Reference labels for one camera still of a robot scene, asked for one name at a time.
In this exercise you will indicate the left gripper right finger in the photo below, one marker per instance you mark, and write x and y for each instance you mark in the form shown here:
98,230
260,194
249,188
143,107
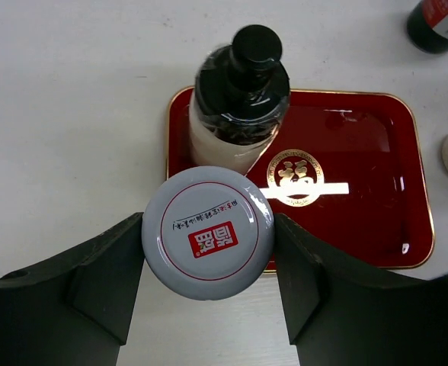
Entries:
342,311

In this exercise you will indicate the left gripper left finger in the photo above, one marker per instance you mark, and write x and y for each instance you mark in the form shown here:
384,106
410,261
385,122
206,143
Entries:
76,307

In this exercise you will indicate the grey lid sauce jar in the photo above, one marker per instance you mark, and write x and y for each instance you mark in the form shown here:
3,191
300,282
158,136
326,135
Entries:
208,233

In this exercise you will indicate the black cap white bottle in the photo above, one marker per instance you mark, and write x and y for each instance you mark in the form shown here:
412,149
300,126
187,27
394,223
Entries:
240,98

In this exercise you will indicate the red lacquer tray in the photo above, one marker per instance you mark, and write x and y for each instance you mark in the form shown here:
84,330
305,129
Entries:
347,167

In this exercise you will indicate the tall dark vinegar bottle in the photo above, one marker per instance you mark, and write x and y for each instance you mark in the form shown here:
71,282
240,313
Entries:
427,26

